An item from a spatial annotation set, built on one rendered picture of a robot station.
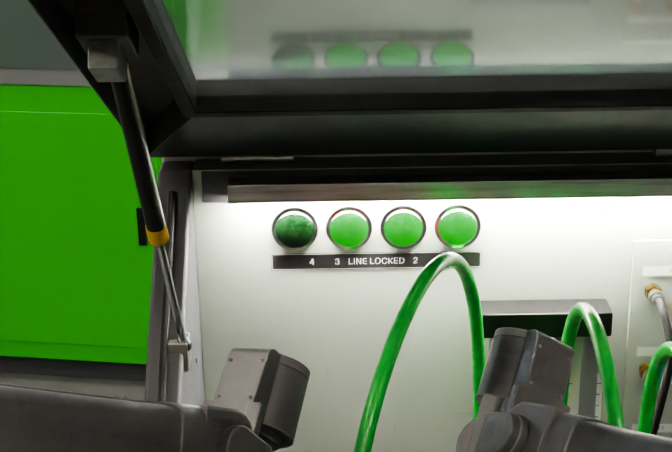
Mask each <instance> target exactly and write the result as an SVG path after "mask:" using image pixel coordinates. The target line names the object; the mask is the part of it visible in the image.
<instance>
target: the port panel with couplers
mask: <svg viewBox="0 0 672 452"><path fill-rule="evenodd" d="M656 298H661V299H663V301H664V303H665V305H666V309H667V313H668V317H669V320H670V324H671V328H672V239H670V240H634V242H633V257H632V271H631V285H630V300H629V314H628V328H627V343H626V357H625V371H624V386H623V400H622V410H623V416H624V423H625V429H628V430H633V431H634V430H638V422H639V414H640V408H641V401H642V395H643V390H644V385H645V380H646V376H647V372H648V369H649V366H650V363H651V360H652V358H653V355H654V353H655V352H656V350H657V349H658V348H659V347H660V346H661V345H662V344H663V343H665V342H666V339H665V334H664V329H663V325H662V322H661V318H660V314H659V310H658V307H657V305H656V304H655V299H656ZM657 435H659V436H664V437H669V438H672V377H671V382H670V386H669V390H668V394H667V398H666V402H665V406H664V409H663V413H662V417H661V420H660V424H659V428H658V431H657Z"/></svg>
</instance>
